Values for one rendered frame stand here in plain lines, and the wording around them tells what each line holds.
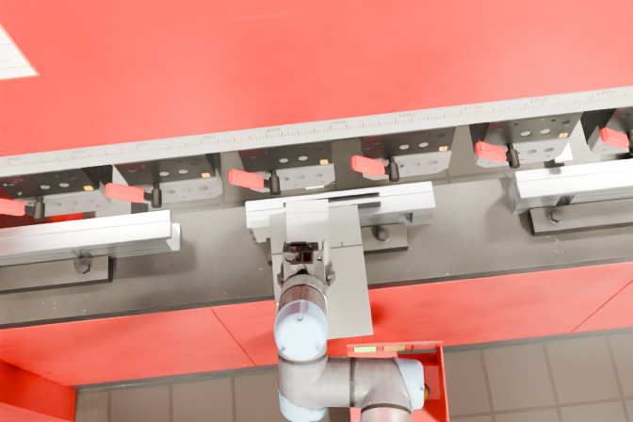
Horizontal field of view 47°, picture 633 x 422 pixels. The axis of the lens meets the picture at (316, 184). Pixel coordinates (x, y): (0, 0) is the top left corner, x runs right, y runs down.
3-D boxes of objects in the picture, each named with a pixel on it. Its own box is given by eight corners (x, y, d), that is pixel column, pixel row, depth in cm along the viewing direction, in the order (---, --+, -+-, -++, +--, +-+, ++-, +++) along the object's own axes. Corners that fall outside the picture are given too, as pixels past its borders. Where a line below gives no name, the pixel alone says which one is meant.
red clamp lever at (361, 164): (357, 168, 115) (402, 179, 121) (354, 145, 117) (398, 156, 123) (349, 172, 117) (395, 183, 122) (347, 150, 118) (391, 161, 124)
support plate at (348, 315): (278, 345, 138) (278, 343, 137) (269, 216, 148) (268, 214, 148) (373, 334, 137) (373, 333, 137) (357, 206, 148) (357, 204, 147)
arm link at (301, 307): (273, 367, 105) (271, 314, 103) (278, 332, 115) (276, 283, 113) (328, 367, 105) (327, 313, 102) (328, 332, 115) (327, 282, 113)
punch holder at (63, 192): (32, 218, 131) (-11, 181, 116) (35, 175, 135) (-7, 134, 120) (114, 208, 131) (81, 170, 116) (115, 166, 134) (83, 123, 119)
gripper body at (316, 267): (325, 238, 129) (325, 264, 117) (328, 284, 131) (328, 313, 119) (282, 240, 129) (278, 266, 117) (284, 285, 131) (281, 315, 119)
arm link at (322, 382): (349, 429, 109) (349, 363, 106) (275, 426, 110) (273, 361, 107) (350, 399, 116) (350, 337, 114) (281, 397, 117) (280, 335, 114)
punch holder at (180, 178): (141, 205, 131) (112, 167, 116) (142, 163, 134) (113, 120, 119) (224, 196, 131) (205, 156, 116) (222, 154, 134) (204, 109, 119)
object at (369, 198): (284, 217, 150) (283, 211, 148) (284, 203, 152) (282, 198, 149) (381, 206, 150) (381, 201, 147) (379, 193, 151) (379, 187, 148)
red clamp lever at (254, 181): (232, 182, 116) (283, 192, 121) (231, 158, 117) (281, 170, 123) (226, 186, 117) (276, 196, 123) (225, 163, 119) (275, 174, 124)
